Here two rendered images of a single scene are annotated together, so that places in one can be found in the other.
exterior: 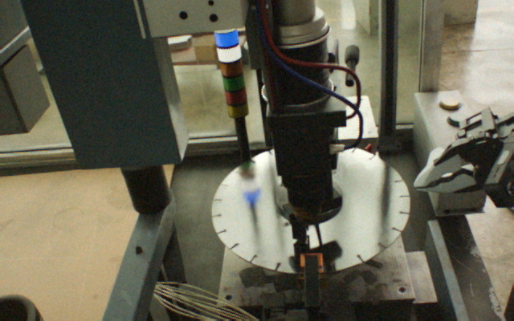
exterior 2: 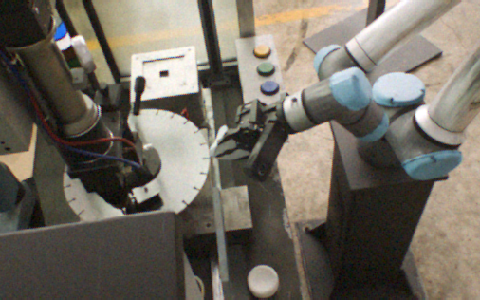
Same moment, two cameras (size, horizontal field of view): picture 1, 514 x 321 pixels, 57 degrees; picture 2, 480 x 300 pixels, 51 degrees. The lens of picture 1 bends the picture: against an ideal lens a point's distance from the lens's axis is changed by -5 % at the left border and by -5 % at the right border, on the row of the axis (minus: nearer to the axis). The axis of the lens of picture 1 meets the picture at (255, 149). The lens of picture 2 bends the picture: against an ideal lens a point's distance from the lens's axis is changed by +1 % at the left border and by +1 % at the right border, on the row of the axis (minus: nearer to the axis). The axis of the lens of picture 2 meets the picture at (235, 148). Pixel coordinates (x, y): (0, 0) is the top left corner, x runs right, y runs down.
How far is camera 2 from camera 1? 42 cm
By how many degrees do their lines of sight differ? 19
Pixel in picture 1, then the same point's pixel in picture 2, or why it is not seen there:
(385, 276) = (197, 215)
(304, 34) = (79, 128)
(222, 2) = (9, 141)
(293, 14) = (68, 117)
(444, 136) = (251, 87)
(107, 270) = not seen: outside the picture
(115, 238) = not seen: outside the picture
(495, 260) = not seen: hidden behind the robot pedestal
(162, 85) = not seen: outside the picture
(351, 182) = (168, 147)
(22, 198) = not seen: outside the picture
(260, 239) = (100, 204)
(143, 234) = (6, 226)
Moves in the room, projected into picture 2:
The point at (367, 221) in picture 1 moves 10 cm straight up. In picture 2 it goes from (176, 182) to (167, 155)
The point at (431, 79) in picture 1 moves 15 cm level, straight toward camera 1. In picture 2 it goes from (248, 26) to (240, 64)
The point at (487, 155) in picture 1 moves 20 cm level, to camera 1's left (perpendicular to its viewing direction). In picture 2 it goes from (251, 140) to (153, 165)
